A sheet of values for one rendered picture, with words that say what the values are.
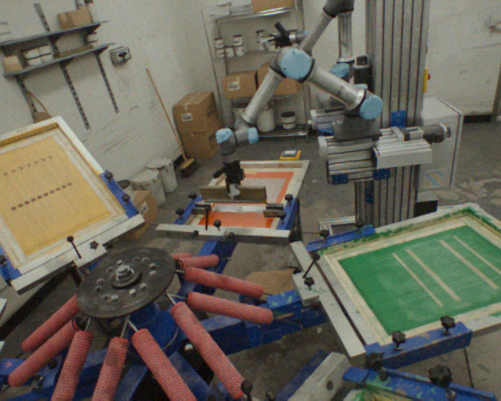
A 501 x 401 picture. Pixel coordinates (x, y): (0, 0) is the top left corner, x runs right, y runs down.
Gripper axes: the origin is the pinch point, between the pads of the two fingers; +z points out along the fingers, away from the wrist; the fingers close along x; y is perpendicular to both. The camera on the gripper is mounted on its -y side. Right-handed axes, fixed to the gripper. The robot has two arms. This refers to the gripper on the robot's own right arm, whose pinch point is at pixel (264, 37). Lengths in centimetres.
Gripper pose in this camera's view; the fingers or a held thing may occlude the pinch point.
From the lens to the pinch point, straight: 273.2
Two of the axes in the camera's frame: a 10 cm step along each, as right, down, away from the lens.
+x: 4.5, -6.3, 6.4
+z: -8.6, -1.2, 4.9
